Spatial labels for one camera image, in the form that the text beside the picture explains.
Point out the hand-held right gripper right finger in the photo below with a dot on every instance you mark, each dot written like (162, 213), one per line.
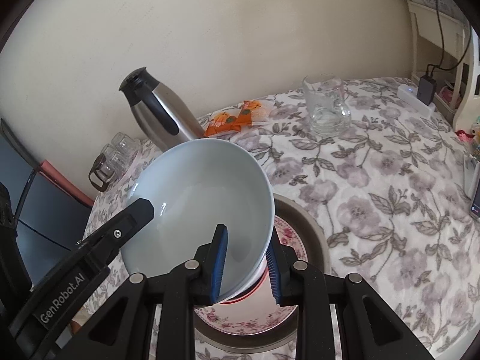
(273, 273)

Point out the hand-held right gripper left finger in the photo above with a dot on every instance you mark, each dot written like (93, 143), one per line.
(219, 262)

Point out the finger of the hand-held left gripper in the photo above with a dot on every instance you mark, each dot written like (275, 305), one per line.
(127, 225)

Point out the pink floral round plate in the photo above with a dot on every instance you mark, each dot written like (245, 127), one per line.
(255, 318)

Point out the stainless steel basin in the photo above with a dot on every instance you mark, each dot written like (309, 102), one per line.
(318, 240)

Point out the brown flower print bowl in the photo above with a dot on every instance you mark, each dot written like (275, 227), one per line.
(195, 195)

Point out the small glass cup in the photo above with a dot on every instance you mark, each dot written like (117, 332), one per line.
(114, 159)
(125, 142)

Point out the pink board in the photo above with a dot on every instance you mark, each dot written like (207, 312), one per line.
(67, 183)

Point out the dark blue fridge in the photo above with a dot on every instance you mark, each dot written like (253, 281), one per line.
(45, 210)

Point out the stainless steel thermos jug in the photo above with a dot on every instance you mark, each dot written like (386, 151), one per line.
(176, 120)

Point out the orange snack packet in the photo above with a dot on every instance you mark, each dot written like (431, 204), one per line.
(223, 123)
(257, 112)

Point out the clear glass mug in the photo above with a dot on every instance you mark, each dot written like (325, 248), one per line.
(326, 112)

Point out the smartphone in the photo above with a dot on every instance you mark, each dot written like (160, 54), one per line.
(476, 202)

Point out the small white box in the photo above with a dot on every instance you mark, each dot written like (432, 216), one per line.
(468, 174)

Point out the white power strip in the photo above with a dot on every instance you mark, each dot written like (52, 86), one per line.
(408, 95)

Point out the black charger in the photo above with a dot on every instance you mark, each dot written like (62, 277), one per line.
(426, 90)

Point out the small colourful trinkets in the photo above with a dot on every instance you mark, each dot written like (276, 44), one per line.
(470, 137)

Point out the cream wooden shelf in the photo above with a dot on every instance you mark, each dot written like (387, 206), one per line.
(465, 82)

